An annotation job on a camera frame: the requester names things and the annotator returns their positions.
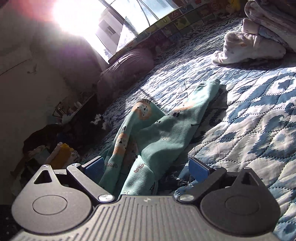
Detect teal printed baby garment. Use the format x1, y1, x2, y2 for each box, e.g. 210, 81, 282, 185
98, 79, 220, 197

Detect white folded baby clothes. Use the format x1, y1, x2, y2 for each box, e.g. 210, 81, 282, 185
212, 18, 289, 65

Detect yellow cloth item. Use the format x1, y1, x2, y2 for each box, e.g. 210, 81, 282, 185
46, 142, 74, 169

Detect black white plush toy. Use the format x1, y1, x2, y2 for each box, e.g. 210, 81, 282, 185
90, 114, 112, 131

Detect blue white quilted bedspread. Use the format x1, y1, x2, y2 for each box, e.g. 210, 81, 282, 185
82, 18, 295, 240

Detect purple pillow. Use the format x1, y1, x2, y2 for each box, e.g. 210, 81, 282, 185
97, 48, 154, 103

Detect pile of folded blankets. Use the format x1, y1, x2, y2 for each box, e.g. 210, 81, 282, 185
241, 1, 295, 52

